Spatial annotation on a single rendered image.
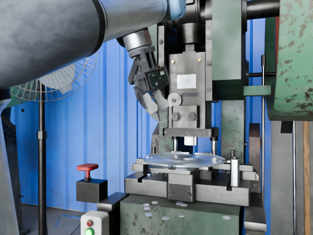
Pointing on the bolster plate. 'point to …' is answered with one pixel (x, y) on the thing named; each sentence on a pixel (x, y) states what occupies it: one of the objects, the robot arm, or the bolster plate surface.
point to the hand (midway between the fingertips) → (157, 116)
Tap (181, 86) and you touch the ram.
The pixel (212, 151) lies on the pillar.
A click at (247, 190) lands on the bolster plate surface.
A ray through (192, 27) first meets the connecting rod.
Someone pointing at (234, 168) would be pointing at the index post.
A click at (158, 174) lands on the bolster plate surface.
